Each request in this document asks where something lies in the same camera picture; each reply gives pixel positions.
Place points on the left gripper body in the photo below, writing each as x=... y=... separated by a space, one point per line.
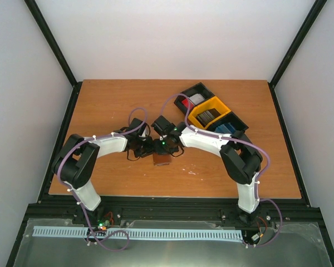
x=142 y=150

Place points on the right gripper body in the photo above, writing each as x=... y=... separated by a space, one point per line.
x=165 y=148

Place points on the brown leather card holder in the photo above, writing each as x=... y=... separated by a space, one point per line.
x=161 y=160

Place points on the yellow bin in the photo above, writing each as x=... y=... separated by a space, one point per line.
x=213 y=102

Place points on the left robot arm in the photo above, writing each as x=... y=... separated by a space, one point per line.
x=75 y=162

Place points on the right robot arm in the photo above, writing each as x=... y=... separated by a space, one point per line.
x=240 y=158

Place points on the dark grey card stack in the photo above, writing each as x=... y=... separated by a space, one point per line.
x=207 y=116

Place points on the red card stack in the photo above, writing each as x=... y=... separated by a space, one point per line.
x=187 y=104

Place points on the white card stack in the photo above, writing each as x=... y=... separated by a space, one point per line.
x=197 y=99

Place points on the blue card stack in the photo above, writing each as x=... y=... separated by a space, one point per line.
x=226 y=128

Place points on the black bin left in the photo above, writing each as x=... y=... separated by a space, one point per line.
x=198 y=88

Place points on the black bin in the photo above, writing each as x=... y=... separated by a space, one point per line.
x=198 y=88
x=232 y=118

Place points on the black bin right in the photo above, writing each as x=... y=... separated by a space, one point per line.
x=232 y=118

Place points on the small circuit board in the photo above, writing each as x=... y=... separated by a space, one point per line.
x=105 y=221

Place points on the right base connector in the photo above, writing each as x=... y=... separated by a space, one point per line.
x=256 y=238

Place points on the light blue cable duct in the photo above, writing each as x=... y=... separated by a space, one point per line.
x=144 y=234

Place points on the left black frame post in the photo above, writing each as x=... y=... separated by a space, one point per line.
x=50 y=39

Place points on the black frame post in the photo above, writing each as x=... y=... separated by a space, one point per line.
x=304 y=29
x=50 y=39

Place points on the right black frame post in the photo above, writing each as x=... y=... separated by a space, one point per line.
x=304 y=29

